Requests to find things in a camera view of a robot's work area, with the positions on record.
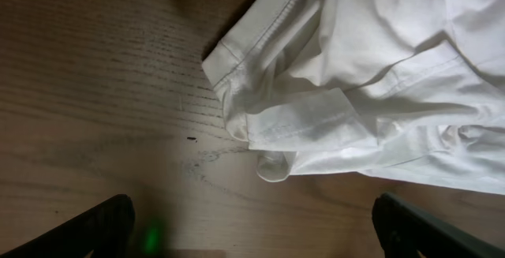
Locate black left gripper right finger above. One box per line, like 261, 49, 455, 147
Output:
372, 193, 504, 258

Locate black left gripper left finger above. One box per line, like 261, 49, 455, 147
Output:
2, 194, 135, 258

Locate white t-shirt pixel print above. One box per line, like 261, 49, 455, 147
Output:
202, 0, 504, 194

